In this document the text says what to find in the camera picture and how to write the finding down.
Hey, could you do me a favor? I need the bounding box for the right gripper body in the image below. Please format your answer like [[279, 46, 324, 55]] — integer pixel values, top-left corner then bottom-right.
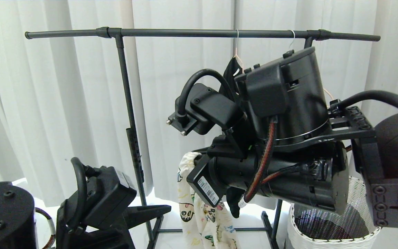
[[186, 140, 351, 213]]

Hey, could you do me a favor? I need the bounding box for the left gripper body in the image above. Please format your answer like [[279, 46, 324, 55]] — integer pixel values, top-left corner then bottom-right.
[[57, 221, 135, 249]]

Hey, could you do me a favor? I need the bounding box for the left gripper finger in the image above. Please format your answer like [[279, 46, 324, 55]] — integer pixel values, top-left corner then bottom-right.
[[123, 204, 172, 227]]

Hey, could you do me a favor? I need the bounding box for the cream printed garment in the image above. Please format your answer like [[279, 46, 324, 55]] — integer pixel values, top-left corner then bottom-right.
[[178, 151, 241, 249]]

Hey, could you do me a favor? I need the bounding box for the pink clothes hanger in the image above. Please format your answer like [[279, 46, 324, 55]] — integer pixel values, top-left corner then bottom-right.
[[233, 29, 245, 75], [288, 30, 334, 104]]

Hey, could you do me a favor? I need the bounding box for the white laundry basket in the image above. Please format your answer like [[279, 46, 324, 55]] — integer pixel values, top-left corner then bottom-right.
[[286, 176, 382, 249]]

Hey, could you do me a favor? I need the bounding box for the black clothes rack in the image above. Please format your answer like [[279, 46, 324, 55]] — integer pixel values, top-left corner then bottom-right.
[[25, 27, 381, 249]]

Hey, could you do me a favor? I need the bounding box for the black short-sleeved shirt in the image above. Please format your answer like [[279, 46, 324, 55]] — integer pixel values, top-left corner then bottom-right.
[[221, 56, 245, 219]]

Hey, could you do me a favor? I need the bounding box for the white curtain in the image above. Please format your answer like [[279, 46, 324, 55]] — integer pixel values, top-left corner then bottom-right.
[[0, 0, 398, 211]]

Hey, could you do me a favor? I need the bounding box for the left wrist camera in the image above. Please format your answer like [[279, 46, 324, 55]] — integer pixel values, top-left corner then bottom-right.
[[56, 165, 138, 230]]

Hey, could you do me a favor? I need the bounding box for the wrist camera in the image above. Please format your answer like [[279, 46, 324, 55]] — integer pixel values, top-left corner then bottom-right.
[[56, 165, 138, 230], [166, 83, 251, 159]]

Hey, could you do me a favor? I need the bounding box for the black cable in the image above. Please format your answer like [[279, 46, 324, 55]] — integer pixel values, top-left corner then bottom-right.
[[68, 157, 96, 230], [330, 90, 398, 120], [176, 68, 236, 120]]

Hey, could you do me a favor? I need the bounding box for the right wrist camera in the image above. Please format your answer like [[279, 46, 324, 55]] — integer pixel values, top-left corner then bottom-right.
[[166, 83, 251, 159]]

